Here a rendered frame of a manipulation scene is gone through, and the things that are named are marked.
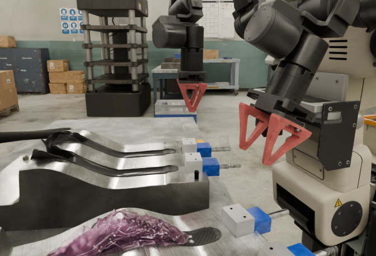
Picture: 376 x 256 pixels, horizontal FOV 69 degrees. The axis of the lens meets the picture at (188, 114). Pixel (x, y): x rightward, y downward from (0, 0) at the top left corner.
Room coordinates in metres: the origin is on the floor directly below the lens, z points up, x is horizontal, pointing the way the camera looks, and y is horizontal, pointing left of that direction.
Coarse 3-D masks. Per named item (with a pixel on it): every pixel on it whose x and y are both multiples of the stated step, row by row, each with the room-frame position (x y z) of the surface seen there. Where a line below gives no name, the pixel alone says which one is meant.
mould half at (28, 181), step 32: (32, 160) 0.53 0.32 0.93; (64, 160) 0.54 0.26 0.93; (96, 160) 0.60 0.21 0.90; (128, 160) 0.64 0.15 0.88; (160, 160) 0.64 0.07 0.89; (0, 192) 0.53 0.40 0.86; (32, 192) 0.49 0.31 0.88; (64, 192) 0.49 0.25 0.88; (96, 192) 0.50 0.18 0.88; (128, 192) 0.51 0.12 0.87; (160, 192) 0.51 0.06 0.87; (192, 192) 0.52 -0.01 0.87; (0, 224) 0.48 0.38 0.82; (32, 224) 0.49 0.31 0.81; (64, 224) 0.49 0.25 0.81
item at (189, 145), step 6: (186, 138) 0.71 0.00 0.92; (192, 138) 0.71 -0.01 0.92; (186, 144) 0.67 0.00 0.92; (192, 144) 0.67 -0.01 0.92; (198, 144) 0.71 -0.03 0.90; (204, 144) 0.71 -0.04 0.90; (186, 150) 0.67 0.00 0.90; (192, 150) 0.67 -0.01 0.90; (198, 150) 0.68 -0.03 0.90; (204, 150) 0.68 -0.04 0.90; (210, 150) 0.68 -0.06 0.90; (216, 150) 0.70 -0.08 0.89; (222, 150) 0.70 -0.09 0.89; (228, 150) 0.70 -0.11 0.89; (204, 156) 0.68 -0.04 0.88; (210, 156) 0.68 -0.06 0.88
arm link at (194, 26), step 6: (186, 24) 0.68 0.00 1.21; (192, 24) 0.70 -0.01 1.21; (198, 24) 0.71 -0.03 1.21; (186, 30) 0.67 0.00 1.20; (192, 30) 0.67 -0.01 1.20; (198, 30) 0.67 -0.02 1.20; (186, 36) 0.67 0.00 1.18; (192, 36) 0.67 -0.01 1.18; (198, 36) 0.67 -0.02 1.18; (186, 42) 0.67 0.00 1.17; (192, 42) 0.67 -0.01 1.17; (198, 42) 0.67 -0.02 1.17; (186, 48) 0.68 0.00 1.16; (192, 48) 0.68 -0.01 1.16; (198, 48) 0.69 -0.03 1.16
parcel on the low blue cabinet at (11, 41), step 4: (0, 36) 6.69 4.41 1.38; (4, 36) 6.70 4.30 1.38; (8, 36) 6.74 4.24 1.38; (12, 36) 6.89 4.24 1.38; (0, 40) 6.68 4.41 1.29; (4, 40) 6.69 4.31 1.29; (8, 40) 6.72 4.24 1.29; (12, 40) 6.86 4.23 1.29; (0, 44) 6.68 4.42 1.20; (4, 44) 6.68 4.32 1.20; (8, 44) 6.71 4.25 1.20; (12, 44) 6.84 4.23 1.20
